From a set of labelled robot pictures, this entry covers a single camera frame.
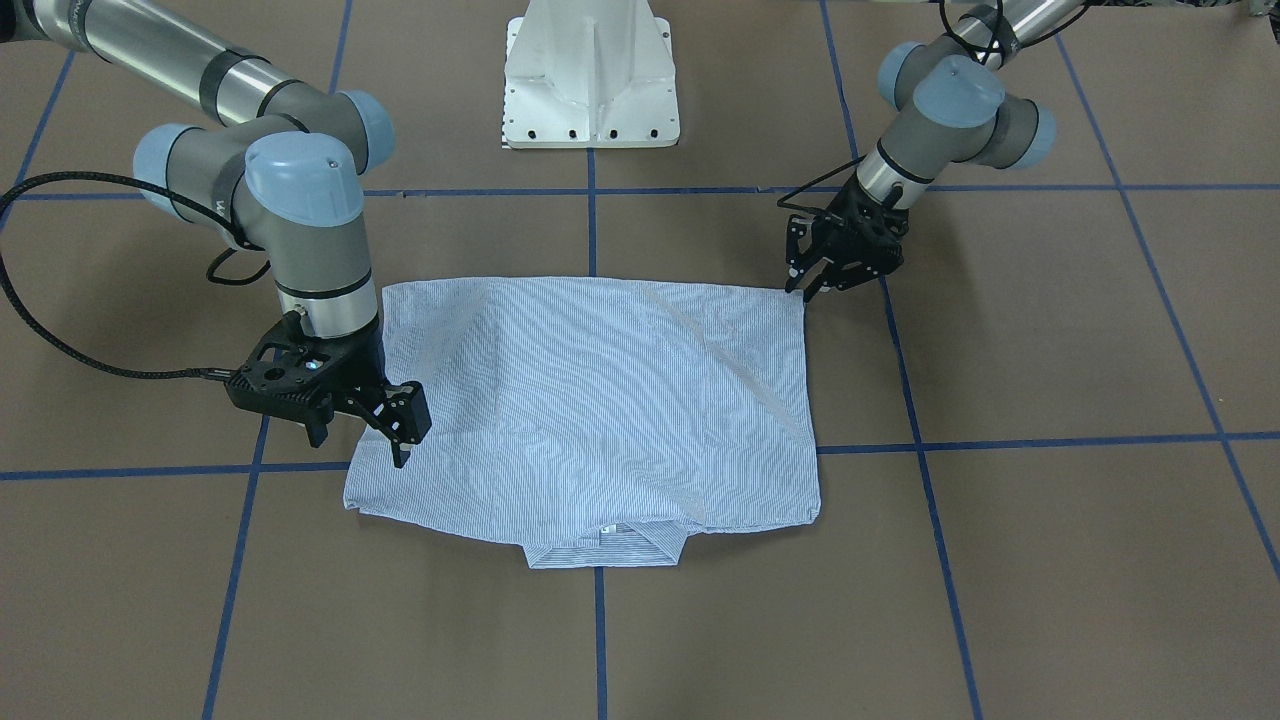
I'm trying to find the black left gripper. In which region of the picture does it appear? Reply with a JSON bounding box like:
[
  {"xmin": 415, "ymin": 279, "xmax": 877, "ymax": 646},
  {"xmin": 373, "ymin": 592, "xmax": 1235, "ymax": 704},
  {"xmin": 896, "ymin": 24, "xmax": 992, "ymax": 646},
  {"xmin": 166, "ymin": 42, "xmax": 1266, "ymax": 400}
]
[{"xmin": 783, "ymin": 179, "xmax": 909, "ymax": 304}]

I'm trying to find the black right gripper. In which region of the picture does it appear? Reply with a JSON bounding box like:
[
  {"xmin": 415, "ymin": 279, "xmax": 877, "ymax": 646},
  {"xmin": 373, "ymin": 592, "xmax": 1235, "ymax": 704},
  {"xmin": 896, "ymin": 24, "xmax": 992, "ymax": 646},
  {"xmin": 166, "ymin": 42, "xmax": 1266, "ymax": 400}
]
[{"xmin": 303, "ymin": 325, "xmax": 433, "ymax": 469}]

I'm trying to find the light blue striped shirt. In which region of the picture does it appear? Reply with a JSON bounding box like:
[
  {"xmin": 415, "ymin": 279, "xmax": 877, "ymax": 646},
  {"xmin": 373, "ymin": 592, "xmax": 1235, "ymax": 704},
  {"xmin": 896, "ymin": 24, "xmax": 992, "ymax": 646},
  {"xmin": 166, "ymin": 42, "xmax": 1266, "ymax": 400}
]
[{"xmin": 343, "ymin": 277, "xmax": 820, "ymax": 569}]

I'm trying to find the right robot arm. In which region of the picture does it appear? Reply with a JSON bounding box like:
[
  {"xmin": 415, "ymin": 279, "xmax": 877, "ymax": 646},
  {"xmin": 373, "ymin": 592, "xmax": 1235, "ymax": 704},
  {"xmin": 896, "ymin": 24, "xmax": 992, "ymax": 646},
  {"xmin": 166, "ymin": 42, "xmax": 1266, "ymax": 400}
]
[{"xmin": 3, "ymin": 1, "xmax": 431, "ymax": 468}]

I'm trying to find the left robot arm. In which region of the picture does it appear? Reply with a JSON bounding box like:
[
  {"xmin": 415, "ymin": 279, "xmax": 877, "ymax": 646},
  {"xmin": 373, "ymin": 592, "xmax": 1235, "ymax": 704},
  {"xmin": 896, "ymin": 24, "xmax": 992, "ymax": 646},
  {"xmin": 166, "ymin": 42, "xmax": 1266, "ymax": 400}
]
[{"xmin": 778, "ymin": 1, "xmax": 1089, "ymax": 301}]

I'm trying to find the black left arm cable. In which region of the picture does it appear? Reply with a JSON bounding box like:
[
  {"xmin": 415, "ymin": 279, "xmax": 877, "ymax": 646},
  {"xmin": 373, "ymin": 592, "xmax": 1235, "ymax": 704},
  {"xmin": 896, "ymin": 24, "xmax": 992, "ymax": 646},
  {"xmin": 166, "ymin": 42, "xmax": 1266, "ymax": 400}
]
[{"xmin": 776, "ymin": 0, "xmax": 1011, "ymax": 222}]

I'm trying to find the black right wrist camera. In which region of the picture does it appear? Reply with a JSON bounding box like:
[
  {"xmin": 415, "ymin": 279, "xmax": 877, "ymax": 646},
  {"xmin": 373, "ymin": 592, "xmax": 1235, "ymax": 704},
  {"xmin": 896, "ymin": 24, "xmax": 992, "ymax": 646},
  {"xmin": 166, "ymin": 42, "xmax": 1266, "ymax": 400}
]
[{"xmin": 225, "ymin": 340, "xmax": 332, "ymax": 419}]

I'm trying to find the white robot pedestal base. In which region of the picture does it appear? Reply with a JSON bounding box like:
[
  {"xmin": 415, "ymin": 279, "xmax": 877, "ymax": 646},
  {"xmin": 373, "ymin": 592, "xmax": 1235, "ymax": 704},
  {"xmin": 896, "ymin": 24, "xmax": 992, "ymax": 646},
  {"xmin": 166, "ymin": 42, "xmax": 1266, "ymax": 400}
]
[{"xmin": 500, "ymin": 1, "xmax": 681, "ymax": 150}]

